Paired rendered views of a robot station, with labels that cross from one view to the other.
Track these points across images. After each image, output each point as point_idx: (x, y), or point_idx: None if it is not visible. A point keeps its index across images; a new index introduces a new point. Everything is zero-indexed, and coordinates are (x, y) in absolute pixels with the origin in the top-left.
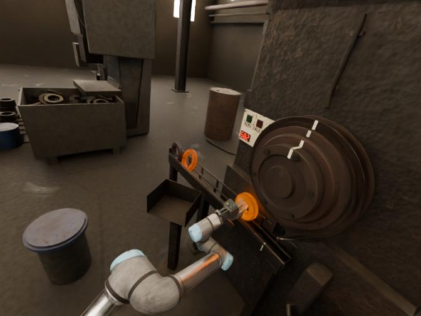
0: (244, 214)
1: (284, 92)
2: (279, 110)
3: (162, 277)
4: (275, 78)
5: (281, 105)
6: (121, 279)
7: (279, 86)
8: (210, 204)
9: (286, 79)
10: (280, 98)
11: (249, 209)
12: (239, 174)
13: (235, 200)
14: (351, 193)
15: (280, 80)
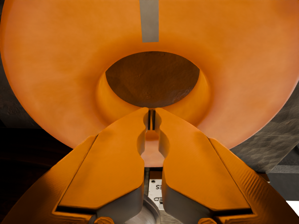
0: (113, 45)
1: (161, 218)
2: (163, 210)
3: None
4: (181, 223)
5: (161, 212)
6: None
7: (172, 220)
8: None
9: (163, 223)
10: (166, 215)
11: (92, 126)
12: (273, 135)
13: (281, 94)
14: None
15: (171, 222)
